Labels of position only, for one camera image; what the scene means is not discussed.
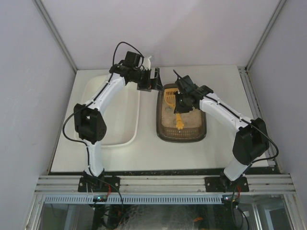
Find yellow litter scoop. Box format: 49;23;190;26
164;88;184;130

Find dark brown litter box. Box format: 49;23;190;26
156;92;207;143

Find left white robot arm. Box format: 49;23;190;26
73;63;163;177

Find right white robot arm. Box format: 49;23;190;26
175;86;270;181

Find white plastic tray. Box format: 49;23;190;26
73;73;141;147

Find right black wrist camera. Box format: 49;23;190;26
175;75;197;94

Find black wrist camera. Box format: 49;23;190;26
123;51;142;68
175;75;197;94

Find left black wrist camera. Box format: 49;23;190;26
123;51;142;68

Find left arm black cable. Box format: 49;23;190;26
62;41;142;168

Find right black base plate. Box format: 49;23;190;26
204;176;249;193

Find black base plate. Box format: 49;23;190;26
204;176;249;193
77;174;120;193

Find right aluminium side rail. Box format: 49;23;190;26
238;67;279;171

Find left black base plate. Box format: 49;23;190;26
77;174;120;193

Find left aluminium frame post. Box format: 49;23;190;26
32;0;78;74

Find aluminium frame post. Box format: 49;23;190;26
32;0;78;74
245;0;288;71

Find right aluminium frame post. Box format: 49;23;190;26
245;0;288;71

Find aluminium front rail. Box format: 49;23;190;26
35;174;295;195

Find grey slotted cable duct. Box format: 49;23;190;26
44;195;231;205

